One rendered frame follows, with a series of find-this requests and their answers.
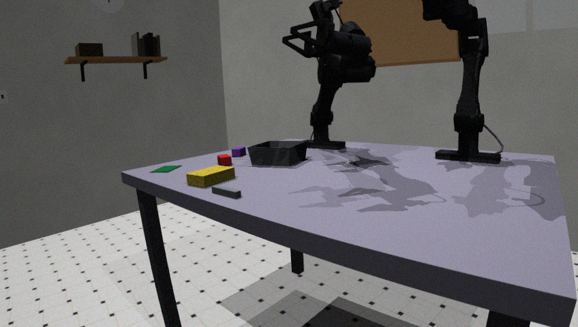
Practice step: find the yellow rectangular block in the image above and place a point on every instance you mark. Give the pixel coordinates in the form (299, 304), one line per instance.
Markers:
(210, 176)

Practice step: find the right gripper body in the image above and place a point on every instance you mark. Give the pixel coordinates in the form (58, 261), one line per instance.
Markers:
(341, 39)

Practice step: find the green flat rectangular plate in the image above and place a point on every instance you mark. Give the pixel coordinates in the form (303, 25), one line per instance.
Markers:
(165, 169)

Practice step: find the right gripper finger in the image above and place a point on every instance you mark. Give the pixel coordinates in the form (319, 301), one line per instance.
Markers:
(306, 51)
(321, 32)

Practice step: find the purple block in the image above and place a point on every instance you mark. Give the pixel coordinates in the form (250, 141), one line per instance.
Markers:
(239, 151)

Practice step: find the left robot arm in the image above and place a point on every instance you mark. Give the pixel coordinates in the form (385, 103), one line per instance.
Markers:
(468, 120)

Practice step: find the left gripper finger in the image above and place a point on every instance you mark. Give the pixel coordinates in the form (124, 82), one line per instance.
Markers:
(446, 6)
(437, 13)

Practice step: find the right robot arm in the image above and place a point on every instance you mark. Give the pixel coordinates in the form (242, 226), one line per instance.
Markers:
(357, 66)

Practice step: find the red block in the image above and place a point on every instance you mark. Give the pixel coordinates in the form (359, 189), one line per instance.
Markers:
(224, 160)

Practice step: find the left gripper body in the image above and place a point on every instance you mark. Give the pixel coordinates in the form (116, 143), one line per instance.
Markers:
(461, 8)

